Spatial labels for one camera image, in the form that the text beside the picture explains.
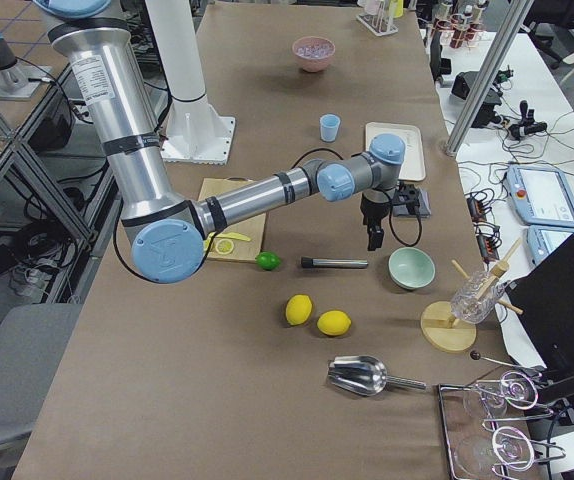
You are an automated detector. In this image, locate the yellow lemon lower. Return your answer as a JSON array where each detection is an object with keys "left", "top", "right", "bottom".
[{"left": 316, "top": 310, "right": 352, "bottom": 337}]

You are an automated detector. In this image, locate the clear glass on stand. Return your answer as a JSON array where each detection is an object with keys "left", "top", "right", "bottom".
[{"left": 450, "top": 271, "right": 504, "bottom": 324}]

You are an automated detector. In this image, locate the teach pendant far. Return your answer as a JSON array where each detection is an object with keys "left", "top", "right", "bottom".
[{"left": 504, "top": 165, "right": 574, "bottom": 228}]

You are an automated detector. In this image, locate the cream rabbit tray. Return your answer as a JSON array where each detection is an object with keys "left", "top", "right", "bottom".
[{"left": 365, "top": 122, "right": 426, "bottom": 182}]

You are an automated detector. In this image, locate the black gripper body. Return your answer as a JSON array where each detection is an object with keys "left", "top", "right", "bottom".
[{"left": 360, "top": 192, "right": 391, "bottom": 227}]

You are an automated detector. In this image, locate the teach pendant near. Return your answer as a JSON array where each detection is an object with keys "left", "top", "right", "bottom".
[{"left": 526, "top": 225, "right": 574, "bottom": 266}]

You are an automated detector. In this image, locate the mint green bowl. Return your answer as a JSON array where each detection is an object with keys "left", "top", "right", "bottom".
[{"left": 388, "top": 247, "right": 436, "bottom": 290}]

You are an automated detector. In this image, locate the wooden cup stand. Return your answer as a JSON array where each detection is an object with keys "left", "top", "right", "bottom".
[{"left": 421, "top": 238, "right": 523, "bottom": 353}]

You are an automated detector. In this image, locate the yellow lemon upper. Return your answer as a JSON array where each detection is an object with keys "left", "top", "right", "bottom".
[{"left": 285, "top": 294, "right": 313, "bottom": 326}]

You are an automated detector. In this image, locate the yellow lemon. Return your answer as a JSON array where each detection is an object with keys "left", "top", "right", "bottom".
[
  {"left": 316, "top": 310, "right": 352, "bottom": 337},
  {"left": 285, "top": 294, "right": 313, "bottom": 326}
]

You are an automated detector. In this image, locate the steel ice scoop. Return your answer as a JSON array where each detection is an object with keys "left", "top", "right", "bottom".
[{"left": 327, "top": 355, "right": 427, "bottom": 397}]

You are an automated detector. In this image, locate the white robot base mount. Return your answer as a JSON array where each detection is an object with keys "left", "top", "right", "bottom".
[{"left": 146, "top": 1, "right": 236, "bottom": 165}]

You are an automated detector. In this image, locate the white wire cup rack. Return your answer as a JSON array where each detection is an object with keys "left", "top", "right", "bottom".
[{"left": 356, "top": 0, "right": 398, "bottom": 37}]

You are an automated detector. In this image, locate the black metal glass rack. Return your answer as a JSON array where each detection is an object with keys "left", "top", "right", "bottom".
[{"left": 437, "top": 366, "right": 574, "bottom": 479}]

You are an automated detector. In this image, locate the grey folded cloth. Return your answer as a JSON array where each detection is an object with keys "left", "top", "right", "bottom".
[{"left": 393, "top": 185, "right": 431, "bottom": 218}]

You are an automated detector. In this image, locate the black monitor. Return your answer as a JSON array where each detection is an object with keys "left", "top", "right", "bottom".
[{"left": 506, "top": 234, "right": 574, "bottom": 373}]

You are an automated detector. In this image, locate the green lime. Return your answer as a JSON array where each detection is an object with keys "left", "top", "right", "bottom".
[{"left": 255, "top": 251, "right": 282, "bottom": 271}]

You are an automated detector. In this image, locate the aluminium frame post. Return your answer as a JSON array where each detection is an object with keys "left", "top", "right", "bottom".
[{"left": 445, "top": 0, "right": 533, "bottom": 157}]

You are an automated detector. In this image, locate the clear ice cube pile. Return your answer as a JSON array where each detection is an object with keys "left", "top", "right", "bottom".
[{"left": 293, "top": 37, "right": 334, "bottom": 59}]

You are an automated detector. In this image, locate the yellow plastic knife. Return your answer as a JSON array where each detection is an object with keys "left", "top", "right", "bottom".
[{"left": 206, "top": 232, "right": 252, "bottom": 242}]

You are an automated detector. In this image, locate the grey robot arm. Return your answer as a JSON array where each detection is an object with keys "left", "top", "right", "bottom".
[{"left": 36, "top": 1, "right": 405, "bottom": 283}]

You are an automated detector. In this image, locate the lemon slice lower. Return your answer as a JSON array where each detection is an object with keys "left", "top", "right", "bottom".
[{"left": 214, "top": 238, "right": 235, "bottom": 255}]

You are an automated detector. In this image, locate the bamboo cutting board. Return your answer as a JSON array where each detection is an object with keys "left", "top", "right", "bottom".
[{"left": 199, "top": 178, "right": 266, "bottom": 263}]

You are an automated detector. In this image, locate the light blue plastic cup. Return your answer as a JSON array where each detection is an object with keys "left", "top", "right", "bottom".
[{"left": 319, "top": 113, "right": 341, "bottom": 143}]

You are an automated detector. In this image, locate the pink bowl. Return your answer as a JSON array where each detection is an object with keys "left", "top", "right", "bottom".
[{"left": 292, "top": 36, "right": 336, "bottom": 73}]

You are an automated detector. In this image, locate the teach pendant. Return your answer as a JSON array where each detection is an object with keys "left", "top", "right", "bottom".
[
  {"left": 504, "top": 165, "right": 574, "bottom": 228},
  {"left": 526, "top": 225, "right": 574, "bottom": 266}
]

